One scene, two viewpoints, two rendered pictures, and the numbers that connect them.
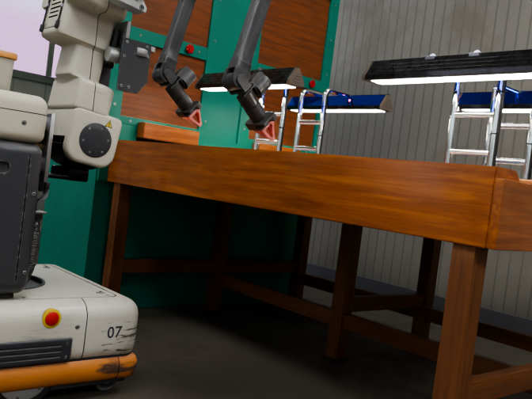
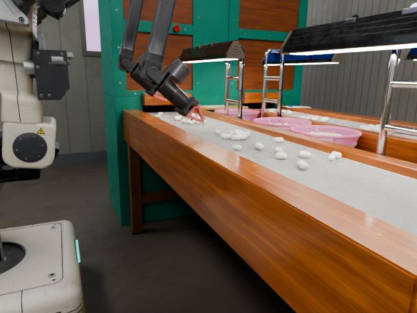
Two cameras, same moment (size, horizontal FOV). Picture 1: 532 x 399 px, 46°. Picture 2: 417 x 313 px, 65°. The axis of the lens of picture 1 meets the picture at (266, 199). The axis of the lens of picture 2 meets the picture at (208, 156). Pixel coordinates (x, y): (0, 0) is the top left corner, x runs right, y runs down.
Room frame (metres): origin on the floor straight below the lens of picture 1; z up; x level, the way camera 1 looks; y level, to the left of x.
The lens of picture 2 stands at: (1.02, -0.37, 0.98)
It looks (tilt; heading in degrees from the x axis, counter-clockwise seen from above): 14 degrees down; 17
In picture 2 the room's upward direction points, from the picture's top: 1 degrees clockwise
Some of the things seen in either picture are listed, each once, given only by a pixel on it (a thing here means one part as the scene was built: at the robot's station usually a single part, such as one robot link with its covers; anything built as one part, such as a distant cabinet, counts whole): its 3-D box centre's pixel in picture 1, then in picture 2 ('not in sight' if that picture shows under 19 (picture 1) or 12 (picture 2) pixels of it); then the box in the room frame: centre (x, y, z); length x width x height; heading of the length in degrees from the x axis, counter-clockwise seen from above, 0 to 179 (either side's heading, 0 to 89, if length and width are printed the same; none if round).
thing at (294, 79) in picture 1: (245, 79); (205, 53); (2.61, 0.15, 1.08); 0.62 x 0.08 x 0.07; 42
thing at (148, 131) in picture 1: (169, 134); (167, 99); (2.90, 0.48, 0.83); 0.30 x 0.06 x 0.07; 132
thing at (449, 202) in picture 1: (251, 177); (183, 159); (2.11, 0.06, 0.67); 1.81 x 0.12 x 0.19; 42
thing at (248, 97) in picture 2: (276, 152); (260, 97); (3.35, -0.02, 0.83); 0.30 x 0.06 x 0.07; 132
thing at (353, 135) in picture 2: not in sight; (323, 141); (2.39, -0.43, 0.72); 0.27 x 0.27 x 0.10
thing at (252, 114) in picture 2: not in sight; (236, 118); (2.93, 0.05, 0.72); 0.27 x 0.27 x 0.10
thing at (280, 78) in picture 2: (320, 138); (284, 89); (2.93, -0.22, 0.90); 0.20 x 0.19 x 0.45; 42
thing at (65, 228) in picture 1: (187, 217); (202, 148); (3.38, 0.41, 0.42); 1.36 x 0.55 x 0.84; 132
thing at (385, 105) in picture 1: (336, 103); (298, 57); (2.99, -0.27, 1.08); 0.62 x 0.08 x 0.07; 42
